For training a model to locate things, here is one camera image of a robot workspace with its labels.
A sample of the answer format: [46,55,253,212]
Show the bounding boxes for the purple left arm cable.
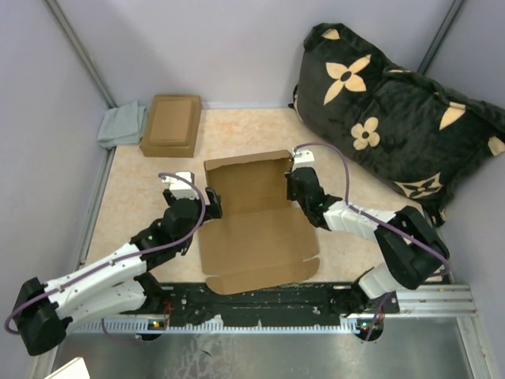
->
[3,171,208,345]

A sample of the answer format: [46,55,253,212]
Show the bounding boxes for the large folded brown cardboard box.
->
[140,95,202,158]

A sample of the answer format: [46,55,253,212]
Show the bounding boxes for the white board corner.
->
[45,357,91,379]

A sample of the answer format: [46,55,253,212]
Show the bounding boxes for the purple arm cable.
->
[292,142,455,342]
[3,171,208,345]

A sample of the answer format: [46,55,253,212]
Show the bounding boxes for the black plush flower-pattern pillow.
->
[293,23,504,225]

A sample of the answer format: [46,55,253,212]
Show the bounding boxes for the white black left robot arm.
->
[6,187,223,356]

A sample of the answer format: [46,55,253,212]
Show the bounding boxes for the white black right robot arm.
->
[286,167,450,313]

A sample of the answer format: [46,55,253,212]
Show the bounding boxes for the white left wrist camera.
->
[158,171,198,200]

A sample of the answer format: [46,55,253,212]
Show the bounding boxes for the light blue folded cloth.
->
[97,101,148,149]

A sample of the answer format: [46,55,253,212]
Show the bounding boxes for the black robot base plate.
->
[125,282,381,327]

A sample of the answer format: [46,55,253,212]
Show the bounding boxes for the small folded brown cardboard box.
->
[148,98,193,146]

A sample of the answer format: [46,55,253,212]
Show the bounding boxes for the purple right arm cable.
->
[292,142,455,342]

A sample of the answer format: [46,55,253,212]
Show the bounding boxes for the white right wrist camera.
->
[291,148,315,171]

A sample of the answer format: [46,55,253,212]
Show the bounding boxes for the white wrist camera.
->
[291,148,315,171]
[158,171,198,200]

